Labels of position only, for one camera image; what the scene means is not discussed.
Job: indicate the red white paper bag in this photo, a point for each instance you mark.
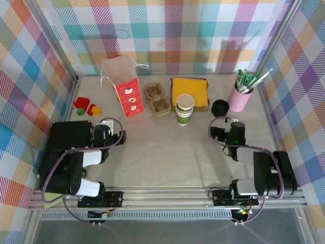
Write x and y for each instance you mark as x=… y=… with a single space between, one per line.
x=129 y=99

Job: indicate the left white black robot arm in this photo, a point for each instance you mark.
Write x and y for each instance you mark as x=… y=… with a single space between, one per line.
x=89 y=157

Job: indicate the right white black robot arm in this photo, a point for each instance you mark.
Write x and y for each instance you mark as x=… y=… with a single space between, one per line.
x=243 y=155

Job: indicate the yellow toy block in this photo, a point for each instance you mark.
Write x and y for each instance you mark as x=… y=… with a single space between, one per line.
x=97 y=110

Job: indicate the small red toy block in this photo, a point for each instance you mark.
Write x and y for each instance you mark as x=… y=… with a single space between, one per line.
x=91 y=109

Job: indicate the black equipment case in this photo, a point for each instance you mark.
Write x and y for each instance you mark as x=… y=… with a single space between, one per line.
x=71 y=132

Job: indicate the pink cylindrical straw holder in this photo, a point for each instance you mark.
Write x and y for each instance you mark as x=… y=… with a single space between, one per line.
x=240 y=101

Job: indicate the green toy block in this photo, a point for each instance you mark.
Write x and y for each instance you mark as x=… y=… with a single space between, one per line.
x=80 y=111

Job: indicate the large red toy block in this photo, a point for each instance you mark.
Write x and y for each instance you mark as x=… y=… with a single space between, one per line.
x=81 y=103

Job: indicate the yellow napkin stack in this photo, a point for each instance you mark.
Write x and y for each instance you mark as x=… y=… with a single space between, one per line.
x=203 y=109

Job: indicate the green wrapped drinking straw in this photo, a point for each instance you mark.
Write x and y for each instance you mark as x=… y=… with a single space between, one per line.
x=245 y=81
x=239 y=78
x=254 y=78

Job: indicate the small circuit board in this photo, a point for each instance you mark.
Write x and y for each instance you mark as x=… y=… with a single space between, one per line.
x=100 y=215
x=242 y=212

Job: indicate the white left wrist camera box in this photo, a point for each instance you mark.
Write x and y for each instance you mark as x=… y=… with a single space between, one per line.
x=108 y=125

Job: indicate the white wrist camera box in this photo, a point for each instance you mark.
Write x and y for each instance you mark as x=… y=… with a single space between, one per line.
x=235 y=119
x=108 y=125

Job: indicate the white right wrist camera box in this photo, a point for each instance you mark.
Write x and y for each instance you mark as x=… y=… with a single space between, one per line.
x=235 y=119

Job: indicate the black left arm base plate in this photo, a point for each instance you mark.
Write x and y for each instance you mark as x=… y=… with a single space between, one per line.
x=114 y=198

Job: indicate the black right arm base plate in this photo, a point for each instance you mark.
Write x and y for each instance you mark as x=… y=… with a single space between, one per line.
x=221 y=197

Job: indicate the aluminium frame rail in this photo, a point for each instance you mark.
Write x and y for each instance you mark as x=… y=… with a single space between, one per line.
x=165 y=198

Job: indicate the aluminium corner post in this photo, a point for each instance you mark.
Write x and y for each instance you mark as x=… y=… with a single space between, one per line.
x=54 y=38
x=276 y=38

